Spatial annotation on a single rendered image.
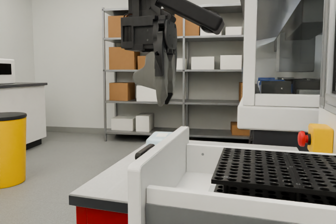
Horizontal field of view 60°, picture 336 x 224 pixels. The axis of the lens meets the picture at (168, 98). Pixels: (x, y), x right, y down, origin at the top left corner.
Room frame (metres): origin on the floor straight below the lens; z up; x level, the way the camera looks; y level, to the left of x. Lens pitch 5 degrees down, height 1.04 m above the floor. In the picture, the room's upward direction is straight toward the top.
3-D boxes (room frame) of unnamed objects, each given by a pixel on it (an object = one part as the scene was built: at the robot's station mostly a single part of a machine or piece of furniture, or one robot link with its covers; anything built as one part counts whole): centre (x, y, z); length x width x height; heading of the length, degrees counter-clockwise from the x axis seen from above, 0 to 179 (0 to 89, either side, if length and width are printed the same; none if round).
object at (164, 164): (0.49, 0.00, 0.87); 0.29 x 0.02 x 0.11; 164
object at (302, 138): (0.73, -0.35, 0.88); 0.04 x 0.03 x 0.04; 164
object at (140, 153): (0.50, 0.03, 0.91); 0.07 x 0.04 x 0.01; 164
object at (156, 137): (1.11, 0.02, 0.78); 0.15 x 0.10 x 0.04; 171
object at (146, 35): (0.52, 0.03, 1.14); 0.09 x 0.08 x 0.12; 74
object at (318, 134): (0.73, -0.38, 0.88); 0.07 x 0.05 x 0.07; 164
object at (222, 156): (0.47, -0.09, 0.90); 0.18 x 0.02 x 0.01; 164
